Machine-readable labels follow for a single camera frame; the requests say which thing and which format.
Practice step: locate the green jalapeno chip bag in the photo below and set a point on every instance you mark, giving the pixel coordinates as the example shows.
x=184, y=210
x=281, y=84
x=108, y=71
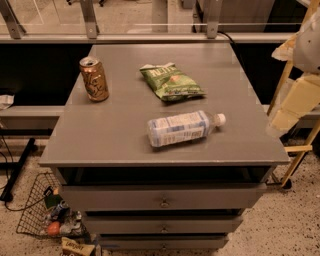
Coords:
x=169, y=83

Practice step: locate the yellow chip bag on floor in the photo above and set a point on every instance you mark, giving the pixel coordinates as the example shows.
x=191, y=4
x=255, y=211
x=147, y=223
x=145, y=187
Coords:
x=71, y=247

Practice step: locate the grey drawer cabinet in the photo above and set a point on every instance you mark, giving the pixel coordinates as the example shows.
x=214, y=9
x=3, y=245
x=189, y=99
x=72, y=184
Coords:
x=173, y=157

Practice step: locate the clear plastic water bottle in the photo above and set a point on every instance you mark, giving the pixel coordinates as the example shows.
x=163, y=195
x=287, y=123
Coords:
x=183, y=127

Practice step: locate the gold tea can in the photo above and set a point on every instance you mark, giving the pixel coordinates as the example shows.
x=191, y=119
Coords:
x=94, y=78

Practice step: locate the top grey drawer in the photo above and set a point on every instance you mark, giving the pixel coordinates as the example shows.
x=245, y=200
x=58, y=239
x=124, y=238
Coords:
x=162, y=197

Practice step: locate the grey drawer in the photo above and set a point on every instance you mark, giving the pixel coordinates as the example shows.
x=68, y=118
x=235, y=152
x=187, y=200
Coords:
x=116, y=243
x=162, y=224
x=162, y=197

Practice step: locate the middle grey drawer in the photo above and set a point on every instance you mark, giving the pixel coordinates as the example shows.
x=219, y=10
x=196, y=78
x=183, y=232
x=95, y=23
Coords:
x=162, y=224

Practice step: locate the bottom grey drawer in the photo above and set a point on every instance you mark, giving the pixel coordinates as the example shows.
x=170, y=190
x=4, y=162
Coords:
x=116, y=243

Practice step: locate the blue can in basket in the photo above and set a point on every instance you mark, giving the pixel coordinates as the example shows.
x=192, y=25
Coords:
x=59, y=210

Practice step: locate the orange fruit in basket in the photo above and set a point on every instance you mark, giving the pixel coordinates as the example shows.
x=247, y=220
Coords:
x=53, y=229

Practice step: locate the black metal stand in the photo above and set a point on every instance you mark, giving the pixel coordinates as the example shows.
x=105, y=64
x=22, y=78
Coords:
x=16, y=167

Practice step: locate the grey metal railing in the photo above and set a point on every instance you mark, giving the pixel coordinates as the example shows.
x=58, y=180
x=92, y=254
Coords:
x=105, y=21

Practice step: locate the black wire basket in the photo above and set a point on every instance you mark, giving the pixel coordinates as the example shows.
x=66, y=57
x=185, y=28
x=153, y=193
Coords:
x=43, y=198

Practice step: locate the yellow wooden frame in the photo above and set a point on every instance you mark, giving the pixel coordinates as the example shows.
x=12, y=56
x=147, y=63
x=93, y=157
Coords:
x=293, y=100

